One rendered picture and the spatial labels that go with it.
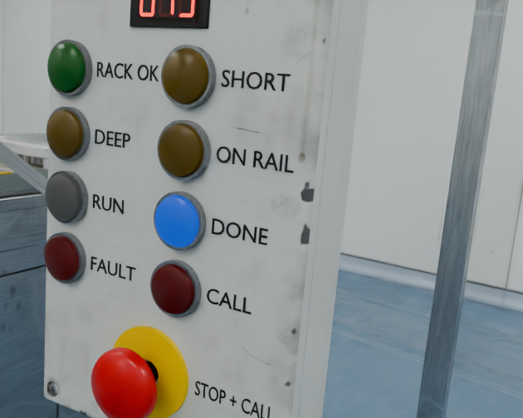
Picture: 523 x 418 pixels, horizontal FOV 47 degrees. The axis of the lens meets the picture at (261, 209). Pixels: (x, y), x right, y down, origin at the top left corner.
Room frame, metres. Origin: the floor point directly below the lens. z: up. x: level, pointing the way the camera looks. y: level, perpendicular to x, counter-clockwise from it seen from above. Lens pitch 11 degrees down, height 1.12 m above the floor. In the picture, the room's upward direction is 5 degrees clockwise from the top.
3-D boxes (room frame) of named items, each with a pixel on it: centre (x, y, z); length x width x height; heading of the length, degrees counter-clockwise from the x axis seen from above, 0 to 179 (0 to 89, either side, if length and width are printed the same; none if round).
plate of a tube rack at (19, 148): (1.33, 0.47, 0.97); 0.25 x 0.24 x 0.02; 62
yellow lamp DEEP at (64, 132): (0.34, 0.11, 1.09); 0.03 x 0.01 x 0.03; 62
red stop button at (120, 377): (0.30, 0.06, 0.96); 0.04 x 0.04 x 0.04; 62
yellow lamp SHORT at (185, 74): (0.30, 0.04, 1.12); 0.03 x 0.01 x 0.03; 62
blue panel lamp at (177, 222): (0.30, 0.04, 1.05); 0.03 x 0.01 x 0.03; 62
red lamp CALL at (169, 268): (0.30, 0.04, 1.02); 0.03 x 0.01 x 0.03; 62
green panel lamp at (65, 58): (0.34, 0.11, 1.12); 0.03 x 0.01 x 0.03; 62
